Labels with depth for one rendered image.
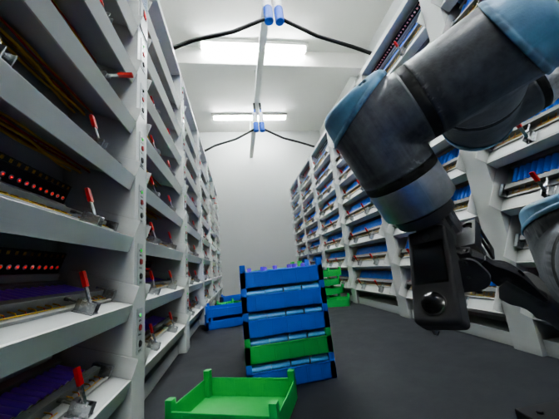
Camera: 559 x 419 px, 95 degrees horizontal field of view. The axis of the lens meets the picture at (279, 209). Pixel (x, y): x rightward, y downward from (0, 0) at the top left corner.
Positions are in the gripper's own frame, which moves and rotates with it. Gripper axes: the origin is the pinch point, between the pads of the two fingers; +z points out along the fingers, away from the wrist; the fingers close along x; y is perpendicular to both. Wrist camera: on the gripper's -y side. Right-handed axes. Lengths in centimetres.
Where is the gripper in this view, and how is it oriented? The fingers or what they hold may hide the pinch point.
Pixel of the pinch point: (497, 339)
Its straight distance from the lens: 47.1
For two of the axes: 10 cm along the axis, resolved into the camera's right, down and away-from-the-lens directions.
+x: -6.1, 3.5, 7.1
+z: 5.7, 8.1, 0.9
